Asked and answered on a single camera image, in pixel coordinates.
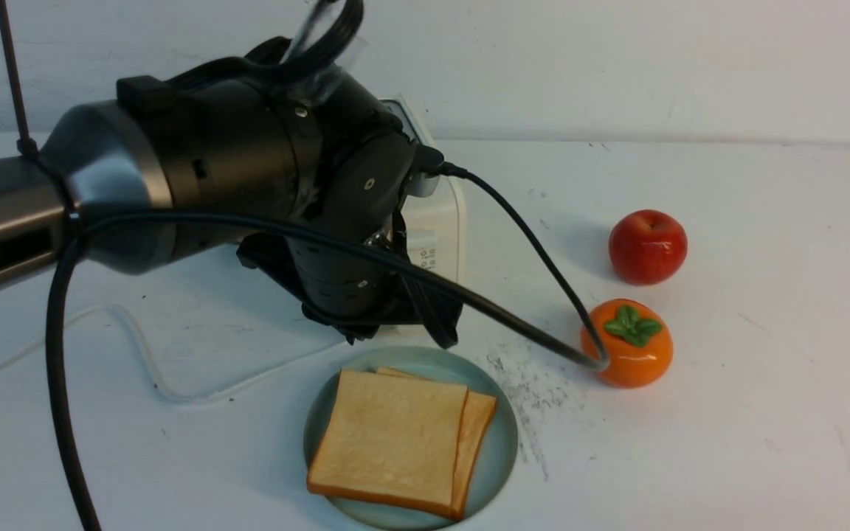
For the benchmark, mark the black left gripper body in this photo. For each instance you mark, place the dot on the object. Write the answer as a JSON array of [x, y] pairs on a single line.
[[353, 296]]

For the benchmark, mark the toasted bread slice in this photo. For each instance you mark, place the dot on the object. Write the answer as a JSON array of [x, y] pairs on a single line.
[[390, 440], [477, 414]]

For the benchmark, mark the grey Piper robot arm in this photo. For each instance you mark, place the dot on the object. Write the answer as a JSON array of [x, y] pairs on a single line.
[[343, 166]]

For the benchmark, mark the white two-slot toaster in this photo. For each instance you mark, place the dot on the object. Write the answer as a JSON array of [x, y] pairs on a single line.
[[436, 220]]

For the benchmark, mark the light green round plate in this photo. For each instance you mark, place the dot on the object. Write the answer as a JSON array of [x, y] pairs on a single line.
[[494, 464]]

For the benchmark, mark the red apple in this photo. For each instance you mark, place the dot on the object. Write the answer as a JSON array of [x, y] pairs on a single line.
[[647, 247]]

